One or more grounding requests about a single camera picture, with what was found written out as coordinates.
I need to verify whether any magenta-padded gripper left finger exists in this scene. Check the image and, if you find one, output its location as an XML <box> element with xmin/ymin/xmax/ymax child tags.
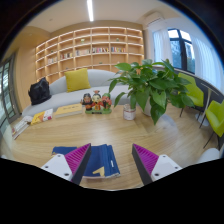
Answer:
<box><xmin>39</xmin><ymin>143</ymin><xmax>92</xmax><ymax>186</ymax></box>

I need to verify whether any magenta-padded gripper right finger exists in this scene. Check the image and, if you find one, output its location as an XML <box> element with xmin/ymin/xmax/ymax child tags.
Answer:
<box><xmin>131</xmin><ymin>143</ymin><xmax>183</xmax><ymax>186</ymax></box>

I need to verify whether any blue printed towel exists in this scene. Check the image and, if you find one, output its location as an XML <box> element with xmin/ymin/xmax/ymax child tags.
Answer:
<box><xmin>51</xmin><ymin>143</ymin><xmax>122</xmax><ymax>180</ymax></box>

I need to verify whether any white chair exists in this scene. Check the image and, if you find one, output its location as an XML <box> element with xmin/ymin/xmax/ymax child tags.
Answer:
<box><xmin>196</xmin><ymin>147</ymin><xmax>223</xmax><ymax>164</ymax></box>

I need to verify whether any yellow and white book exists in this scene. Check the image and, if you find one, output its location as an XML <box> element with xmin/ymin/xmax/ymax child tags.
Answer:
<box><xmin>30</xmin><ymin>108</ymin><xmax>54</xmax><ymax>126</ymax></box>

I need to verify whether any white and red book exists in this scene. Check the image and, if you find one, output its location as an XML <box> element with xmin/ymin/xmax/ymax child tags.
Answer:
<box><xmin>11</xmin><ymin>115</ymin><xmax>34</xmax><ymax>139</ymax></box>

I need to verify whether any tan flat book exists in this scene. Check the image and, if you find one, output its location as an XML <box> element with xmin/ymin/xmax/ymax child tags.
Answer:
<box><xmin>53</xmin><ymin>102</ymin><xmax>84</xmax><ymax>119</ymax></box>

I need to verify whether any small white jar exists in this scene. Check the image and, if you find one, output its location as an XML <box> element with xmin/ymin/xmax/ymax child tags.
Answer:
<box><xmin>122</xmin><ymin>103</ymin><xmax>137</xmax><ymax>121</ymax></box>

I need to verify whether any grey curved sofa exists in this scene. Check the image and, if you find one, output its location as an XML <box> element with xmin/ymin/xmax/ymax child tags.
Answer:
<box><xmin>21</xmin><ymin>68</ymin><xmax>134</xmax><ymax>118</ymax></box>

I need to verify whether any colourful figurine group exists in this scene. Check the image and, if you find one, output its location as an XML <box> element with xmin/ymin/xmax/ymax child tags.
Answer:
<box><xmin>80</xmin><ymin>89</ymin><xmax>113</xmax><ymax>115</ymax></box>

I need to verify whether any black bag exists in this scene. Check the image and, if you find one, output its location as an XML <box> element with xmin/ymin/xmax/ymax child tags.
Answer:
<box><xmin>27</xmin><ymin>77</ymin><xmax>53</xmax><ymax>106</ymax></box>

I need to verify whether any green potted plant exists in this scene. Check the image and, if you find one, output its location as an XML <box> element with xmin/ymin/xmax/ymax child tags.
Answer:
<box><xmin>108</xmin><ymin>58</ymin><xmax>196</xmax><ymax>126</ymax></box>

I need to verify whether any glass door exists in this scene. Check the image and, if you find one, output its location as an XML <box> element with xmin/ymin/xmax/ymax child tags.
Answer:
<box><xmin>0</xmin><ymin>54</ymin><xmax>19</xmax><ymax>134</ymax></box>

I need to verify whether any yellow cushion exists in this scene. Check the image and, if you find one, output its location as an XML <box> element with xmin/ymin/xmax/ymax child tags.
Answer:
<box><xmin>64</xmin><ymin>67</ymin><xmax>92</xmax><ymax>93</ymax></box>

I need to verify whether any white curtain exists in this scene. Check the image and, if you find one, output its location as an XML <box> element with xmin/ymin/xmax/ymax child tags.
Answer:
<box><xmin>152</xmin><ymin>28</ymin><xmax>173</xmax><ymax>64</ymax></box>
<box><xmin>191</xmin><ymin>33</ymin><xmax>224</xmax><ymax>94</ymax></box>

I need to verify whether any dark framed window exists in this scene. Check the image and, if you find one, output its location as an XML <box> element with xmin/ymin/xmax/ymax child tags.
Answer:
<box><xmin>167</xmin><ymin>28</ymin><xmax>197</xmax><ymax>75</ymax></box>

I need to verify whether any white air conditioner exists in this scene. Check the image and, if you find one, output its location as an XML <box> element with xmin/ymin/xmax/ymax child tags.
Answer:
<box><xmin>143</xmin><ymin>11</ymin><xmax>166</xmax><ymax>29</ymax></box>

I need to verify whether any ceiling strip light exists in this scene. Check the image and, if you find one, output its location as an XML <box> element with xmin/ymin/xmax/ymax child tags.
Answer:
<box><xmin>86</xmin><ymin>0</ymin><xmax>95</xmax><ymax>23</ymax></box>

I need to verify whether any wooden wall shelf unit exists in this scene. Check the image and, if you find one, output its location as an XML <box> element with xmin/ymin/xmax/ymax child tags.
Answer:
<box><xmin>34</xmin><ymin>26</ymin><xmax>145</xmax><ymax>84</ymax></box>

